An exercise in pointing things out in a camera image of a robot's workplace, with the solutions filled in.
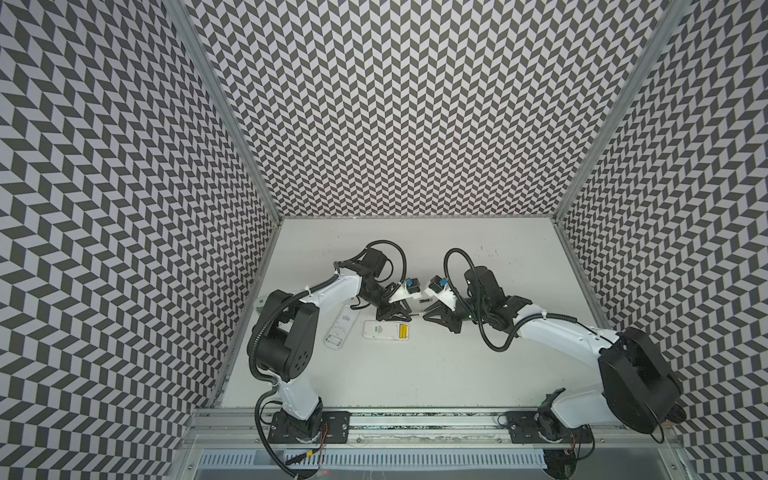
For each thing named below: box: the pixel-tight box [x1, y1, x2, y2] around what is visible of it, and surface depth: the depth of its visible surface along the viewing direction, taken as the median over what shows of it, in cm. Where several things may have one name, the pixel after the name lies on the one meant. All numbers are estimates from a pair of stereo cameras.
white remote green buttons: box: [363, 320, 411, 341], surface depth 90 cm
